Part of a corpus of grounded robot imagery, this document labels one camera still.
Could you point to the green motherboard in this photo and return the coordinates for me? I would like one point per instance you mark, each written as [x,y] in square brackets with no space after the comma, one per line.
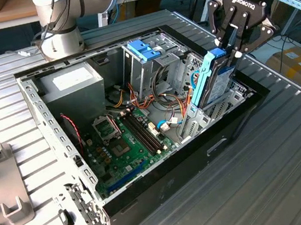
[130,156]

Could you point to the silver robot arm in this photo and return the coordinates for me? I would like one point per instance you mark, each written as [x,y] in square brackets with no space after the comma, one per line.
[57,38]

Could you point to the grey parts rack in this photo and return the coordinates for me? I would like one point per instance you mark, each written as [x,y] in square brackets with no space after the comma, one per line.
[4,179]

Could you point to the blue expansion slot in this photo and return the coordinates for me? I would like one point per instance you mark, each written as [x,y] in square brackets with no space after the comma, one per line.
[126,177]

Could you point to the CPU socket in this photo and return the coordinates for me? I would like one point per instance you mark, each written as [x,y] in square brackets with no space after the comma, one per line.
[119,149]

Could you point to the grey power supply unit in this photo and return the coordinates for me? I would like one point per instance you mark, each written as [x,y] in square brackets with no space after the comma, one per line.
[75,101]

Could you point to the hard disk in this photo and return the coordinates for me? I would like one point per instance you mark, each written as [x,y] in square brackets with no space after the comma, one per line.
[217,85]

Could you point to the perforated metal disk bay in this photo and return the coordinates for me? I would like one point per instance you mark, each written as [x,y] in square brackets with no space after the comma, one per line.
[200,119]

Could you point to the large cardboard box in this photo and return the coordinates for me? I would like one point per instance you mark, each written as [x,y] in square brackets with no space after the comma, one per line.
[297,68]

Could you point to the black plastic case latch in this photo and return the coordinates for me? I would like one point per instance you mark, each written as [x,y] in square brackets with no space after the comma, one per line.
[65,218]

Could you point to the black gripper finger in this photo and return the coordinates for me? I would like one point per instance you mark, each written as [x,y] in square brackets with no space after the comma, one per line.
[214,21]
[266,31]

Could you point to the blue plastic drive latch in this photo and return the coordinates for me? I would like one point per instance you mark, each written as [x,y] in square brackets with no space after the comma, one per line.
[150,55]
[136,46]

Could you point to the grey metal optical drive cage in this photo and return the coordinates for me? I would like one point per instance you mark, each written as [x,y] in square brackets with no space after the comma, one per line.
[139,74]

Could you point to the open black PC case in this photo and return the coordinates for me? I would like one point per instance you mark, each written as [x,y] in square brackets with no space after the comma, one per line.
[177,176]

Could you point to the dark RAM slot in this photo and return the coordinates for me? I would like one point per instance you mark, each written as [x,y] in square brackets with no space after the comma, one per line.
[140,134]
[147,131]

